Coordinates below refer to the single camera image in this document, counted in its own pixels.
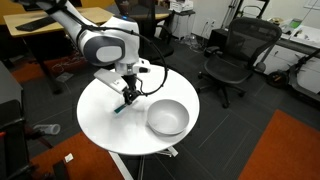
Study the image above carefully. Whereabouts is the grey bowl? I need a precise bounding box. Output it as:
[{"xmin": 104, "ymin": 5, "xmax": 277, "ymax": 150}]
[{"xmin": 147, "ymin": 99, "xmax": 189, "ymax": 135}]

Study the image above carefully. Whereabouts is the black keyboard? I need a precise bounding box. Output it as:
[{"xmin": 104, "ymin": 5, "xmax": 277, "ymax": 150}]
[{"xmin": 16, "ymin": 16, "xmax": 55, "ymax": 32}]

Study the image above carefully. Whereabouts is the black electric scooter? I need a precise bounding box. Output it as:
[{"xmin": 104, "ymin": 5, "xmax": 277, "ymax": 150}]
[{"xmin": 267, "ymin": 49, "xmax": 320, "ymax": 101}]

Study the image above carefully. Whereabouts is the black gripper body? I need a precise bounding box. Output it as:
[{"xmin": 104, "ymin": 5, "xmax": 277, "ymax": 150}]
[{"xmin": 122, "ymin": 75, "xmax": 137, "ymax": 93}]

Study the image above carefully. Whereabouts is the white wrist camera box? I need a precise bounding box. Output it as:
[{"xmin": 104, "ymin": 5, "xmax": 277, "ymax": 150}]
[{"xmin": 94, "ymin": 69, "xmax": 127, "ymax": 94}]

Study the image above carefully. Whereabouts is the white table base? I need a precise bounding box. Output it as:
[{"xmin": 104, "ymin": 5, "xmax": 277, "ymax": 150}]
[{"xmin": 108, "ymin": 145, "xmax": 179, "ymax": 180}]

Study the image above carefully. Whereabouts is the teal marker pen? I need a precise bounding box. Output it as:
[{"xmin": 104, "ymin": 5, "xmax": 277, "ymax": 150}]
[{"xmin": 114, "ymin": 104, "xmax": 128, "ymax": 114}]

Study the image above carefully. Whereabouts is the clear plastic bottle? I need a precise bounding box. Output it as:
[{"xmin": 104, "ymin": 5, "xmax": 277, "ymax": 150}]
[{"xmin": 34, "ymin": 124, "xmax": 61, "ymax": 135}]

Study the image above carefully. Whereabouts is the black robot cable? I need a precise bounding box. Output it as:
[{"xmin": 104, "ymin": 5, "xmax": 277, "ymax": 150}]
[{"xmin": 53, "ymin": 0, "xmax": 169, "ymax": 97}]

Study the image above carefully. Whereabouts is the wooden desk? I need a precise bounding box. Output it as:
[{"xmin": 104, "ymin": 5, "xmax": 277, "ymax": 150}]
[{"xmin": 2, "ymin": 6, "xmax": 172, "ymax": 38}]

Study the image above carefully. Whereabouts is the black mesh office chair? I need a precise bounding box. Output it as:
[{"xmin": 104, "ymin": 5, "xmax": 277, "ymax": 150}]
[{"xmin": 198, "ymin": 17, "xmax": 282, "ymax": 108}]

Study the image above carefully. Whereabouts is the white cabinet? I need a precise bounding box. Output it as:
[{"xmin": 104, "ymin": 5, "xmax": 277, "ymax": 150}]
[{"xmin": 169, "ymin": 10, "xmax": 195, "ymax": 40}]

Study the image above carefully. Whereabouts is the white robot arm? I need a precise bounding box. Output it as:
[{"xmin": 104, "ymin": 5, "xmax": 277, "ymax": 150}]
[{"xmin": 11, "ymin": 0, "xmax": 140, "ymax": 105}]

